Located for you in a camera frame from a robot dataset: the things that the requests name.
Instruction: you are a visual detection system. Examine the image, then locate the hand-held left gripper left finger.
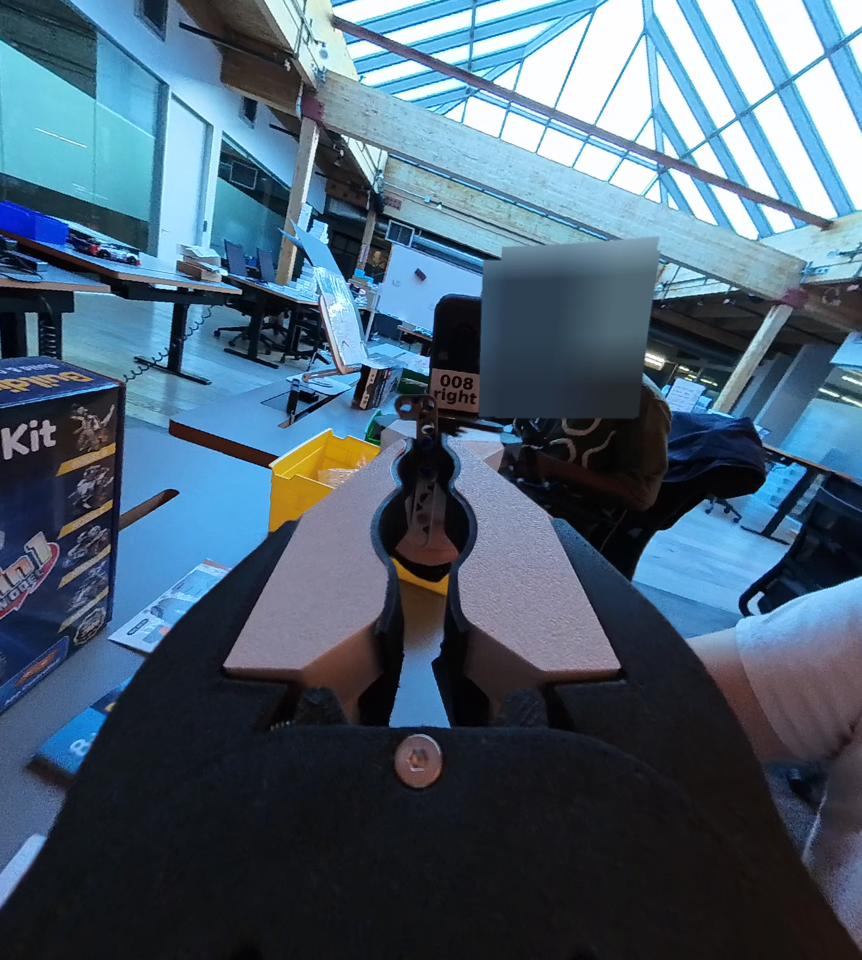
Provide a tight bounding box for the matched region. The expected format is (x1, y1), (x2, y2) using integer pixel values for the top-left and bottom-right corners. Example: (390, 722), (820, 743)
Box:
(222, 441), (411, 727)

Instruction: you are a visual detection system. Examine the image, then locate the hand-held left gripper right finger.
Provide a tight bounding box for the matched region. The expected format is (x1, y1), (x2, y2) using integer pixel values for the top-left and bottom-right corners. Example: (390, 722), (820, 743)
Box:
(442, 438), (623, 727)

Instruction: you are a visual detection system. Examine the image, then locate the dark grey angled beam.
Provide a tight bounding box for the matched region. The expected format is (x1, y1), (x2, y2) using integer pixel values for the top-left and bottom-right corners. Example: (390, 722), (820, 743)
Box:
(393, 394), (441, 489)

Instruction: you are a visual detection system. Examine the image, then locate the person's right forearm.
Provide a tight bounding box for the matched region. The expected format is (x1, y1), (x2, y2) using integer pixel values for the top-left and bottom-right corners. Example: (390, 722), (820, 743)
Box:
(688, 624), (771, 764)

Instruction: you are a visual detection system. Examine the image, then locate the grey desk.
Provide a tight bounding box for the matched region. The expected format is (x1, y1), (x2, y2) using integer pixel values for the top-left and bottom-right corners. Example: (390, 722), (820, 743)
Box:
(0, 416), (462, 924)

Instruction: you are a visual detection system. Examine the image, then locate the person's right hand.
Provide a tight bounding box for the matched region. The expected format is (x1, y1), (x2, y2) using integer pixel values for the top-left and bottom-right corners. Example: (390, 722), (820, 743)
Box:
(397, 523), (463, 569)

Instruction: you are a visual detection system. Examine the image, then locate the black white small box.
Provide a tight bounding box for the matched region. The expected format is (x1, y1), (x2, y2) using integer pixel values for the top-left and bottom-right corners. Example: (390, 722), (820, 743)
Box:
(351, 358), (403, 411)

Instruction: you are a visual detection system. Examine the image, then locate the whiteboard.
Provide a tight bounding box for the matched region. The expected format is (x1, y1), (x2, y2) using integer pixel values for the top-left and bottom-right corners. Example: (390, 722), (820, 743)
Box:
(377, 243), (486, 333)

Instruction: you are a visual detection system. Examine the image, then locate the black tablet stand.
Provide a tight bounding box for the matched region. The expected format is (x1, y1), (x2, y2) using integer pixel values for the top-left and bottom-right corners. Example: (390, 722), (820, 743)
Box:
(261, 369), (358, 430)

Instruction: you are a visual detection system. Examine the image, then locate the yellow storage bin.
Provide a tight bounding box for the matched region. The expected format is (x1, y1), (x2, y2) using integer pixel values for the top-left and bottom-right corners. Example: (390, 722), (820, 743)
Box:
(269, 427), (452, 599)

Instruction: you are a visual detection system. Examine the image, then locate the leaning cardboard board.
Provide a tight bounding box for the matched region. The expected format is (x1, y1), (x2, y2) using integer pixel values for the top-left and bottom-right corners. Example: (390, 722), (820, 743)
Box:
(314, 264), (369, 370)

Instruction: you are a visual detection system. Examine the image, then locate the sticker sheet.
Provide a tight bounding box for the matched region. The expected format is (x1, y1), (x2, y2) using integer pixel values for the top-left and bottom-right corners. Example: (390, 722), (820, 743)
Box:
(107, 558), (232, 655)

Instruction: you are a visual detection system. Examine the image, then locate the dark blue jacket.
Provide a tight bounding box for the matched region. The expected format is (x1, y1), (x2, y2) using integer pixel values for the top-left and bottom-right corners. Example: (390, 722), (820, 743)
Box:
(647, 410), (769, 528)

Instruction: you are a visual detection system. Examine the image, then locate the blue manual booklet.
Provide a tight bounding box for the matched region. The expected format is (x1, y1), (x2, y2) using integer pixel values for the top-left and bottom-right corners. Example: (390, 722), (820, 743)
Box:
(29, 677), (133, 783)

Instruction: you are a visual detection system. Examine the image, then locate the blue toy box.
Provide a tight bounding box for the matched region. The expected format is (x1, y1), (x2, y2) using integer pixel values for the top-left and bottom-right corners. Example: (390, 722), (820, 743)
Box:
(0, 357), (126, 756)

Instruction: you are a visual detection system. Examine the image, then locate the black mesh chair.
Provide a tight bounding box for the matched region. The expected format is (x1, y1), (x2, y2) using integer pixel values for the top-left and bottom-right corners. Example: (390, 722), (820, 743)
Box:
(737, 474), (862, 618)

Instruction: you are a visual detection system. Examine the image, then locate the person's white t-shirt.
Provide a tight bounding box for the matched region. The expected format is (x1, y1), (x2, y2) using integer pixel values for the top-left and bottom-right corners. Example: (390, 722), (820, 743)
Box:
(733, 564), (862, 960)

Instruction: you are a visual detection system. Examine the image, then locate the white toy car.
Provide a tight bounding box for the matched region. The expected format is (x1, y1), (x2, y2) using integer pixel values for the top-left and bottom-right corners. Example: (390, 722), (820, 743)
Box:
(66, 228), (141, 267)

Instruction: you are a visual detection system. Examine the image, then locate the blue storage bin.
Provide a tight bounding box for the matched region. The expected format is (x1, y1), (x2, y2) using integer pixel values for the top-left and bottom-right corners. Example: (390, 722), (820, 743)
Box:
(0, 188), (72, 249)

